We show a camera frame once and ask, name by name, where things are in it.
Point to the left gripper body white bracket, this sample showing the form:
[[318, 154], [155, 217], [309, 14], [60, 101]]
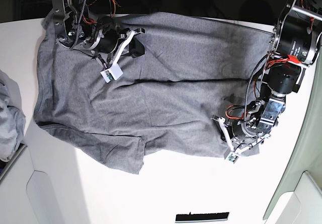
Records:
[[233, 143]]

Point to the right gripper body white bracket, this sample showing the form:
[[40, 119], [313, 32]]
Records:
[[108, 45]]

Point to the grey t-shirt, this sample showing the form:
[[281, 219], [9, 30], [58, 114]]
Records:
[[192, 69]]

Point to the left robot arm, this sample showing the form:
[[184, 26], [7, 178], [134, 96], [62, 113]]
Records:
[[295, 46]]

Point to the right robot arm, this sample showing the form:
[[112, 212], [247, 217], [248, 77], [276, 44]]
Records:
[[74, 25]]

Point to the black slotted table vent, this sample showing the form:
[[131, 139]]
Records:
[[201, 217]]

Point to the grey clothes pile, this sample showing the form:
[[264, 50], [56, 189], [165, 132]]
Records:
[[13, 122]]

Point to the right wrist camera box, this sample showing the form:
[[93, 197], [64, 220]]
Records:
[[113, 73]]

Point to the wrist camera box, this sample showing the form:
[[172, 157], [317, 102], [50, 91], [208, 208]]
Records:
[[232, 157], [113, 73]]

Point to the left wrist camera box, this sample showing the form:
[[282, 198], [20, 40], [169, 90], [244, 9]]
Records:
[[232, 157]]

